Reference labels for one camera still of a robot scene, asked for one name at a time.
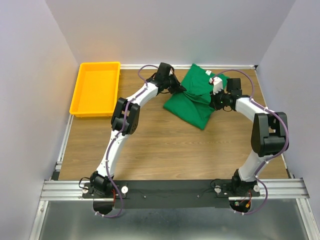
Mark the yellow plastic tray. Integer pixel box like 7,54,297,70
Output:
69,61,121,118

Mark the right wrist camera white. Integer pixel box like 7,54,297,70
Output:
209,76,224,95

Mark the aluminium right side rail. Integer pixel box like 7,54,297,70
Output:
254,69,320,240

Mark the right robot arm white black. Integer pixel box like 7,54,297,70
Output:
209,76,289,196

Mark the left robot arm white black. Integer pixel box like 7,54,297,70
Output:
89,62,186,198

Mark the green t shirt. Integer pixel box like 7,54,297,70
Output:
163,64,215,130

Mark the aluminium front rail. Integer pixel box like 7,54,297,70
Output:
40,178,310,201

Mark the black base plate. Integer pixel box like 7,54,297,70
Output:
82,178,260,215

